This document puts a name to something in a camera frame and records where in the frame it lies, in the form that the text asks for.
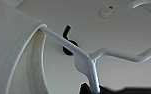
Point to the small white panel fitting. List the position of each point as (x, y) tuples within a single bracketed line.
[(106, 12)]

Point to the white wardrobe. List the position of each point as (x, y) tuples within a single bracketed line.
[(124, 30)]

